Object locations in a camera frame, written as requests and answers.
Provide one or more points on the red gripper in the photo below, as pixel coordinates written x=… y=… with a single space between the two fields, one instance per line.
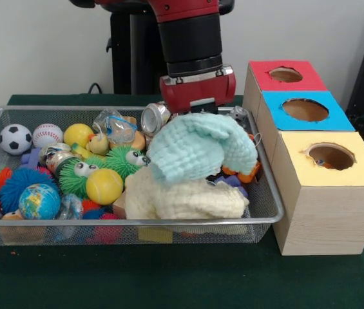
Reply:
x=197 y=91

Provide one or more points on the mint green muslin cloth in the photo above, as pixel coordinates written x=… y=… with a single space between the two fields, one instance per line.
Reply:
x=201 y=145

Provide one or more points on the cream muslin cloth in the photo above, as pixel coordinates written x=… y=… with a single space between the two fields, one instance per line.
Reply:
x=185 y=202

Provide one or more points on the colourful dotted cloth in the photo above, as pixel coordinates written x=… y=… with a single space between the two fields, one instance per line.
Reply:
x=321 y=163

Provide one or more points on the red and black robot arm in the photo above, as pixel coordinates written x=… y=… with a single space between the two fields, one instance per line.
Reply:
x=189 y=38

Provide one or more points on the wooden box with three holes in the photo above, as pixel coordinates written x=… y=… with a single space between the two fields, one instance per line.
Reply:
x=330 y=219

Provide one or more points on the silver toy robot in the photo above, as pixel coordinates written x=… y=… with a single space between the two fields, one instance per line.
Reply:
x=239 y=114

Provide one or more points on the green spiky toy with eyes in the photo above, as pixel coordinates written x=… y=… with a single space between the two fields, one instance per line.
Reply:
x=120 y=161
x=72 y=180

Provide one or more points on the plain yellow ball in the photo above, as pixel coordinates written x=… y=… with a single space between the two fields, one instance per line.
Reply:
x=78 y=135

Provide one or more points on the yellow tennis ball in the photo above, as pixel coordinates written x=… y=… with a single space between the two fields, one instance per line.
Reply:
x=104 y=186

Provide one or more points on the white toy baseball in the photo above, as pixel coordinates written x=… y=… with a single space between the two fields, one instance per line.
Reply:
x=48 y=135

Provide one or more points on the dark green tablecloth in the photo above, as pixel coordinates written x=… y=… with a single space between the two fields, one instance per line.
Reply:
x=168 y=277

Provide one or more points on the black and white soccer ball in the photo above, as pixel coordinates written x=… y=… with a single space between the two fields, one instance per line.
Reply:
x=15 y=139

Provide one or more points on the globe print ball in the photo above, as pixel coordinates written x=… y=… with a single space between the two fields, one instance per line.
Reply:
x=40 y=201

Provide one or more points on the blue spiky rubber ball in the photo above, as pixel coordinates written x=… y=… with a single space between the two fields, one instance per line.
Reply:
x=14 y=186

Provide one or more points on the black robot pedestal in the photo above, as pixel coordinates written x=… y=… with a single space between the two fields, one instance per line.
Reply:
x=123 y=64

